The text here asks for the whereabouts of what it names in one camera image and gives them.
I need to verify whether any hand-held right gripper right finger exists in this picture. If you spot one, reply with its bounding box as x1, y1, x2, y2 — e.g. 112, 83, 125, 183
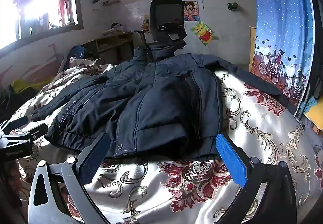
215, 133, 297, 224

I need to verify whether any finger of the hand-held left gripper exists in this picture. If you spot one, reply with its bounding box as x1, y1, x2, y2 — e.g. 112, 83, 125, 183
0, 116, 29, 136
9, 123, 48, 145

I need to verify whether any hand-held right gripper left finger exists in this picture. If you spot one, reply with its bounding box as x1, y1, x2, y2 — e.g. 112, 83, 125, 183
28, 132, 111, 224

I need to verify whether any dark navy padded jacket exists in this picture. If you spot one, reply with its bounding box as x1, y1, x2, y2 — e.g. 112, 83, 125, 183
31, 46, 290, 159

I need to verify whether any black bag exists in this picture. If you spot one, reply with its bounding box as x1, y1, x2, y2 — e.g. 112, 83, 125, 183
0, 84, 38, 124

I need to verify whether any yellow-green cloth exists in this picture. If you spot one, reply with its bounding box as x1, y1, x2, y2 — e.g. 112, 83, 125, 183
11, 76, 55, 93

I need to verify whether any floral satin blanket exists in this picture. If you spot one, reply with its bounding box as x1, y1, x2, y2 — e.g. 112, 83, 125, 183
5, 59, 323, 224

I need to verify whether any blue backpack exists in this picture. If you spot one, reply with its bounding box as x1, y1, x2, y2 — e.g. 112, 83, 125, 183
68, 46, 87, 60

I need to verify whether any yellow cloth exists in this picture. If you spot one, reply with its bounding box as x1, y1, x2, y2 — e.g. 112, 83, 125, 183
303, 95, 323, 136

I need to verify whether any wooden desk with shelves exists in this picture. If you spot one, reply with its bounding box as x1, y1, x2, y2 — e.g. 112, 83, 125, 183
81, 32, 134, 63

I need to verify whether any light wooden cabinet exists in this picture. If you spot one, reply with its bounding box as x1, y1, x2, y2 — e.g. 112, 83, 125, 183
249, 26, 257, 73

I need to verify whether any yellow bear poster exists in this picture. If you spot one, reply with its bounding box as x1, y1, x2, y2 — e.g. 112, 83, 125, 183
190, 21, 219, 47

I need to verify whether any colourful comic poster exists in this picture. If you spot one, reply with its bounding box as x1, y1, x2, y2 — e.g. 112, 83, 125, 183
141, 14, 151, 35

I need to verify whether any blue printed curtain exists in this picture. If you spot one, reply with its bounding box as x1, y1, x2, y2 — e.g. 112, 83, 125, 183
249, 0, 318, 117

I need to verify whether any cartoon character poster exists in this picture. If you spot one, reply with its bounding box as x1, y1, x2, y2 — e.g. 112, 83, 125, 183
184, 0, 200, 22

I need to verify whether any black mesh office chair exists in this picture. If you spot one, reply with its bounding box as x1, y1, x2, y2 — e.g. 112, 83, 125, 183
134, 0, 187, 57

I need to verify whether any white bed frame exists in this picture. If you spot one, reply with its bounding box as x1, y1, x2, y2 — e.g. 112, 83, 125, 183
57, 50, 71, 74

